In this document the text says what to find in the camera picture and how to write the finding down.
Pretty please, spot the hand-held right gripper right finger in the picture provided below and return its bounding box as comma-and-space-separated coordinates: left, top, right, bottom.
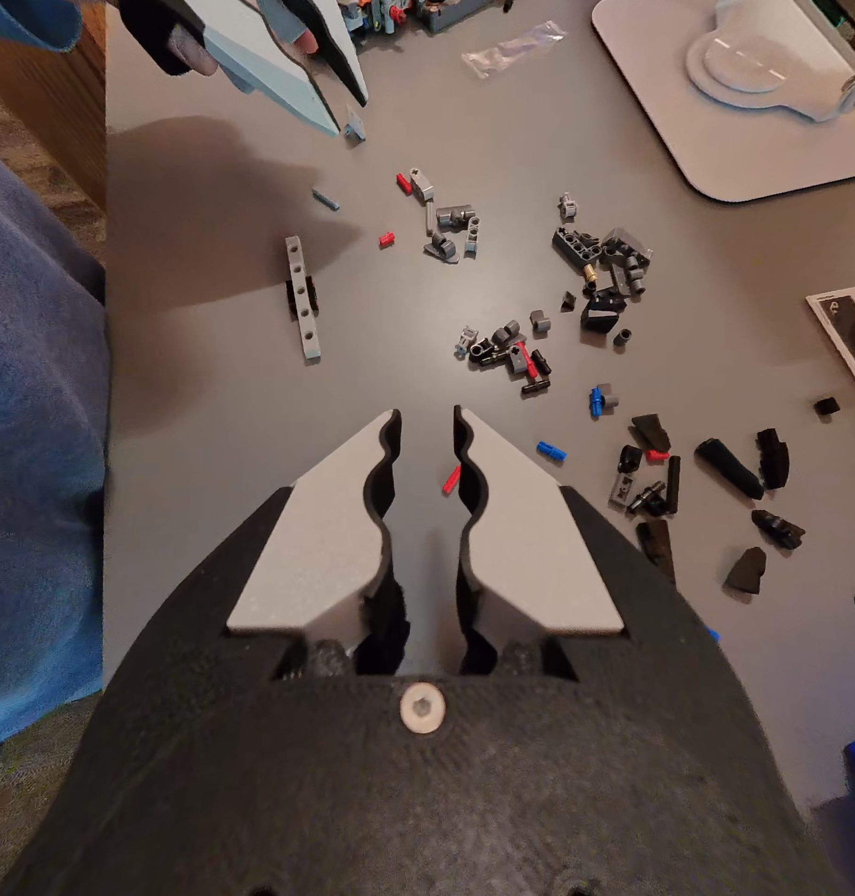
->
450, 406, 627, 670

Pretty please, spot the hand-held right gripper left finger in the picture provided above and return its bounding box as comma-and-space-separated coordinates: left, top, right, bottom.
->
228, 409, 409, 670

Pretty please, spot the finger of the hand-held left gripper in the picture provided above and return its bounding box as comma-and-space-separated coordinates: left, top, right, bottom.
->
257, 0, 371, 107
197, 0, 344, 138

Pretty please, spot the long light grey lego beam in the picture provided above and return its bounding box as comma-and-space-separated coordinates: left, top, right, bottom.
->
284, 234, 325, 364

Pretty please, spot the partly built lego model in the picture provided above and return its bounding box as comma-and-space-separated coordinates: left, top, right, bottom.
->
337, 0, 515, 36

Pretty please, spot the cluster of dark lego connectors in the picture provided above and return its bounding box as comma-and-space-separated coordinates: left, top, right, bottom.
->
456, 320, 554, 397

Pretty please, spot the pile of black lego pieces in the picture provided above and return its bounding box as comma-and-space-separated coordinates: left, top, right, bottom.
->
610, 397, 855, 617

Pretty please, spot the cluster of grey lego connectors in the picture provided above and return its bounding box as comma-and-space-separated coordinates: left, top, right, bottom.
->
424, 205, 482, 266

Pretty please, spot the dark grey angled lego beam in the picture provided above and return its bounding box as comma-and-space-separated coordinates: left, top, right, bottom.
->
551, 224, 605, 271

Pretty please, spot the dark grey curved lego brick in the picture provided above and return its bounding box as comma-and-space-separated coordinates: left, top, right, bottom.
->
604, 229, 654, 275

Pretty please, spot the lego sticker sheet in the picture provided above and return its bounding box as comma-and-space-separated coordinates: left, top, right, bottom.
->
806, 285, 855, 410

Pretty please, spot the red pin with grey connector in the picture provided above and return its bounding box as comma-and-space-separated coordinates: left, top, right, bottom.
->
396, 168, 438, 207

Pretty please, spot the small clear plastic bag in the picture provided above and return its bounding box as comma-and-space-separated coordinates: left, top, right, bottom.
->
462, 20, 568, 79

